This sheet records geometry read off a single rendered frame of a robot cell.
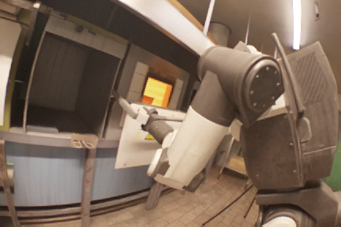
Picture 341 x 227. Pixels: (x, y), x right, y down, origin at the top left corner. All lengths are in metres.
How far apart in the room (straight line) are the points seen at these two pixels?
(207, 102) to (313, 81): 0.24
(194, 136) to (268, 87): 0.15
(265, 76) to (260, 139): 0.18
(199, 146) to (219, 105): 0.09
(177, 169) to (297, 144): 0.25
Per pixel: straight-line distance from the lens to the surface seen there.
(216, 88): 0.27
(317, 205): 0.47
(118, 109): 0.99
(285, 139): 0.37
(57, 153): 1.03
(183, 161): 0.32
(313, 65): 0.39
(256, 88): 0.24
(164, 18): 0.75
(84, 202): 1.27
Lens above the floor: 1.22
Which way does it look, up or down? 1 degrees down
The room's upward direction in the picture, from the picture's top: 16 degrees clockwise
